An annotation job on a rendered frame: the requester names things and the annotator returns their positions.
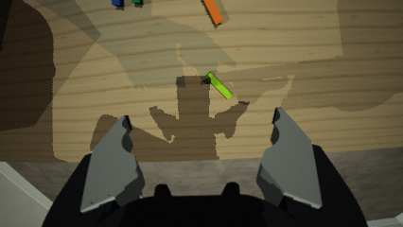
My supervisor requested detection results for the small blue cube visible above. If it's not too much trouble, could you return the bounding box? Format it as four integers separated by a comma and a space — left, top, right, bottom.
112, 0, 125, 7

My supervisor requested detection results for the orange rectangular block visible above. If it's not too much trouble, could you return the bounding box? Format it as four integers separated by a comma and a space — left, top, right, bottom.
202, 0, 223, 26

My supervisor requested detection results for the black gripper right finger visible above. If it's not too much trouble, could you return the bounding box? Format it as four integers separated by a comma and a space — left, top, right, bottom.
256, 107, 368, 227

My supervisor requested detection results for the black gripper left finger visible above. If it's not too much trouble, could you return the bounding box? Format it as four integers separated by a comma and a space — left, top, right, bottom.
42, 115, 145, 227

